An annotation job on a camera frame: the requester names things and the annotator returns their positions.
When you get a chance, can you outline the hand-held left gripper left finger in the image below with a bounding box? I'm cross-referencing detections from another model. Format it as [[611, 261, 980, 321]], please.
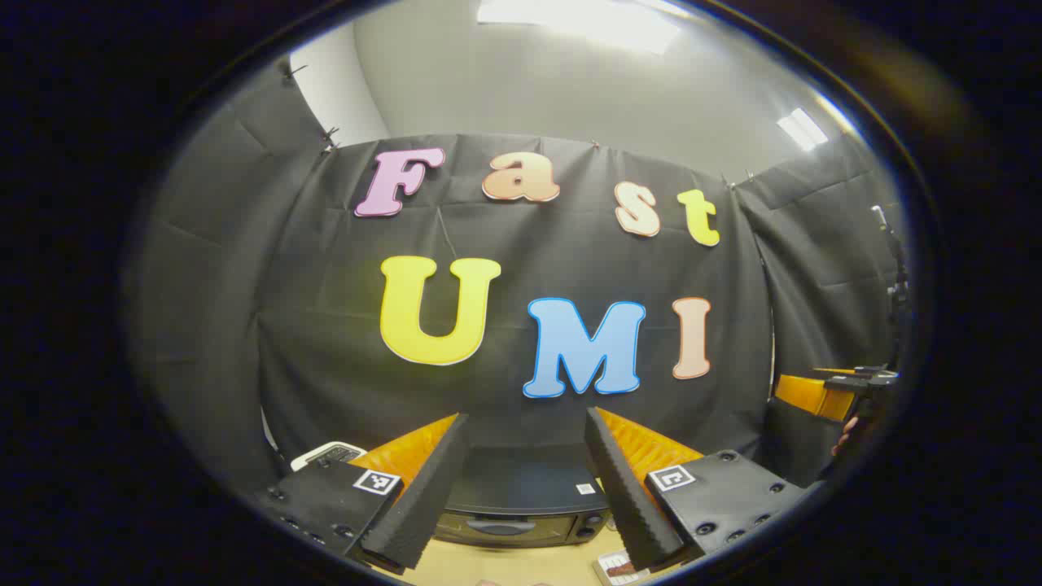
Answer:
[[254, 412, 471, 574]]

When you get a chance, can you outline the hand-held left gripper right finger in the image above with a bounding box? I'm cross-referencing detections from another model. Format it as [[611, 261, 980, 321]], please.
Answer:
[[583, 405, 808, 574]]

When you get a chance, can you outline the black electric oven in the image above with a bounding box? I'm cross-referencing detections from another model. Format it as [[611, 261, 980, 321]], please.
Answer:
[[436, 446, 611, 548]]

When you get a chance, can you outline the white ribbed tray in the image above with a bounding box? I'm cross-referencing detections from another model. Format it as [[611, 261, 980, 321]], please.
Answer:
[[593, 549, 654, 586]]

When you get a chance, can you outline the white toaster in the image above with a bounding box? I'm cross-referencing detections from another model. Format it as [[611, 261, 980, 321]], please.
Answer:
[[291, 441, 369, 473]]

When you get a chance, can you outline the black backdrop cloth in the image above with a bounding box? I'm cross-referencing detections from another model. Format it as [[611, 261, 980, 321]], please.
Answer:
[[126, 57, 908, 497]]

